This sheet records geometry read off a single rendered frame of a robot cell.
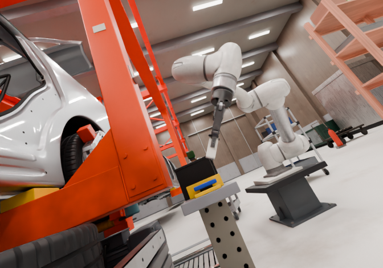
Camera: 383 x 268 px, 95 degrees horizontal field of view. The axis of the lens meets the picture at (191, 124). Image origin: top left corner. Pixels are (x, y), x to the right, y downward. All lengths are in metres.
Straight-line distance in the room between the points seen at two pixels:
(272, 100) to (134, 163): 0.88
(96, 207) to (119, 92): 0.51
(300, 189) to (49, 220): 1.52
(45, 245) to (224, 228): 0.47
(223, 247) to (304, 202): 1.05
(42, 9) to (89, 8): 5.49
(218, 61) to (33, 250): 0.67
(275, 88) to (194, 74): 0.62
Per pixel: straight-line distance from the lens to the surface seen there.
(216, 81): 0.64
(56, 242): 0.51
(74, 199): 0.89
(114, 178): 0.81
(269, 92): 1.18
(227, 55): 0.69
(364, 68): 8.92
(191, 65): 0.72
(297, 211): 1.61
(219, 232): 0.68
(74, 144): 1.32
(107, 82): 0.99
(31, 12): 6.95
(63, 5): 6.71
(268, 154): 1.61
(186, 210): 0.53
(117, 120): 0.87
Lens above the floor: 0.47
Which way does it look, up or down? 19 degrees up
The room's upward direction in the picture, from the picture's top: 23 degrees counter-clockwise
